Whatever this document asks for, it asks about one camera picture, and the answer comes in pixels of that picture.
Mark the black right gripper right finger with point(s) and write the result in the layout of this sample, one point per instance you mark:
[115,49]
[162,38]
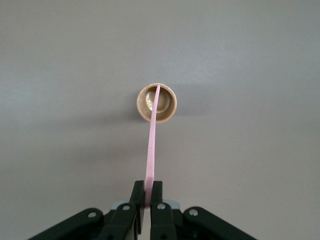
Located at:
[162,225]

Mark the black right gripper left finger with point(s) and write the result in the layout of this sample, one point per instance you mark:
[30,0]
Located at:
[120,225]

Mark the pink chopstick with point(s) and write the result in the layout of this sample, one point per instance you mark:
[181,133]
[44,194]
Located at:
[152,150]

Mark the brown wooden cup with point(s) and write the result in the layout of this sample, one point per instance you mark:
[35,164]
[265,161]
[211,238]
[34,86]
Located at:
[168,105]

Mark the brown table cover mat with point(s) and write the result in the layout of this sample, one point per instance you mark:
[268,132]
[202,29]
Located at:
[75,75]

